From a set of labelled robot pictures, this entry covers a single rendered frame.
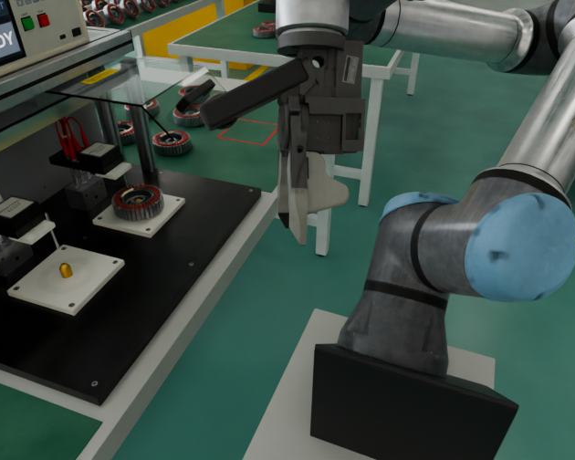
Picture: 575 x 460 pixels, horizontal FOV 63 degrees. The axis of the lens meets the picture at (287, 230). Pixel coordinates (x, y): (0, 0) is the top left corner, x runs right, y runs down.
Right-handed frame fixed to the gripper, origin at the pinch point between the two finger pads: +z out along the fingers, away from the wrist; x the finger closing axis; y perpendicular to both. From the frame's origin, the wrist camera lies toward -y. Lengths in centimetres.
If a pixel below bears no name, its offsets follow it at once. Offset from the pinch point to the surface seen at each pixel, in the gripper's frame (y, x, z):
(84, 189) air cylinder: -38, 63, 0
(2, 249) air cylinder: -49, 44, 11
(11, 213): -44, 38, 3
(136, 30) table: -55, 234, -75
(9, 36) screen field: -44, 43, -28
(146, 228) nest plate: -24, 54, 8
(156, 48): -71, 436, -107
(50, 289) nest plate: -39, 39, 17
